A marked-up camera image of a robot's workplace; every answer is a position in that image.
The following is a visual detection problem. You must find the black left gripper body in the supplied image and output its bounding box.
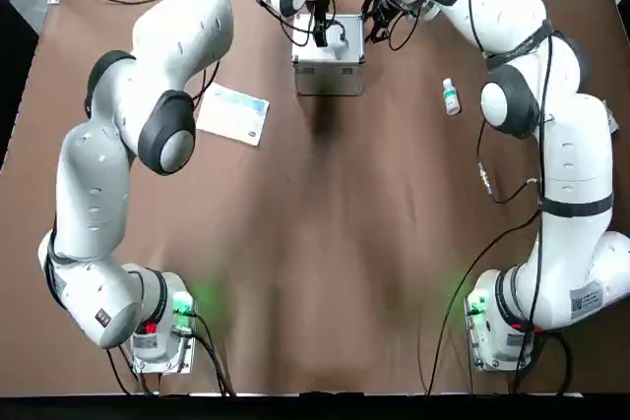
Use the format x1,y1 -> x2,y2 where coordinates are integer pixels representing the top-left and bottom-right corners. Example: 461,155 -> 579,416
307,0 -> 335,24

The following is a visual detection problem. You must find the aluminium first-aid case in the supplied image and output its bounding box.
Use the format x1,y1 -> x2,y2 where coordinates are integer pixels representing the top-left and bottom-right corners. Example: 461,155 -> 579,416
290,14 -> 368,97

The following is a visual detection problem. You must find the white disinfectant bottle green label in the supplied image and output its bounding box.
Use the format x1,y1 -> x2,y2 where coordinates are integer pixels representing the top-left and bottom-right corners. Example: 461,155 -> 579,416
441,78 -> 463,118

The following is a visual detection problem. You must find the large flat blue white packet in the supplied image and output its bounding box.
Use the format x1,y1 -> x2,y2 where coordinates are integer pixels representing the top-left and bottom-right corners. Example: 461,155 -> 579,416
195,83 -> 272,148

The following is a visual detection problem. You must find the black cable silver connector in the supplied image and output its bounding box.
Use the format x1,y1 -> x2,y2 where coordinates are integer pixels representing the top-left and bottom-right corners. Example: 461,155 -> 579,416
474,114 -> 545,205

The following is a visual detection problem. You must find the long black arm cable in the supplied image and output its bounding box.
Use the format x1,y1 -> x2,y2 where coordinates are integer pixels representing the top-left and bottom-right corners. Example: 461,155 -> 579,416
427,215 -> 545,396

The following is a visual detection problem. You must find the black base cable bundle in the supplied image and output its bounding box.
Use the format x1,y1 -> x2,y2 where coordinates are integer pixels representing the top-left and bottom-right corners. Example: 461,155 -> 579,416
189,310 -> 238,397

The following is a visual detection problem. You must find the black looped base cable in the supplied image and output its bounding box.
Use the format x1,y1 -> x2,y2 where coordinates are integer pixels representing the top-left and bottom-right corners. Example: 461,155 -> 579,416
540,329 -> 575,396

